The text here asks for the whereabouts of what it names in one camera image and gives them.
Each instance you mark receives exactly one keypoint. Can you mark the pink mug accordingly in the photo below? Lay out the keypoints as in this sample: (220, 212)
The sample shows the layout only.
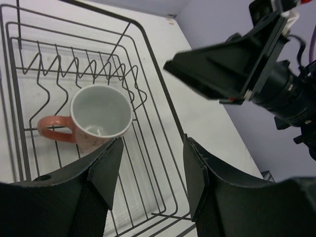
(98, 113)

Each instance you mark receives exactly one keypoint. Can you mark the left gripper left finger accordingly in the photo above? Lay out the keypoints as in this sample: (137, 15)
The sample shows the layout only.
(72, 201)

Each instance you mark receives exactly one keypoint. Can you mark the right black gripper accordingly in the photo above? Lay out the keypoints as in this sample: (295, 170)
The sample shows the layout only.
(244, 65)

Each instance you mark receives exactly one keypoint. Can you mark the black wire dish rack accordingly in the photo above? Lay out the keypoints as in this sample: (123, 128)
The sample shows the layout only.
(49, 50)

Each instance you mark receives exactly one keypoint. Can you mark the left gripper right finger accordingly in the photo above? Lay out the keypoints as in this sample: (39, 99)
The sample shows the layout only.
(227, 202)

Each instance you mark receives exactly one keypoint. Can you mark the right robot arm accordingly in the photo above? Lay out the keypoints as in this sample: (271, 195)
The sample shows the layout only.
(306, 119)

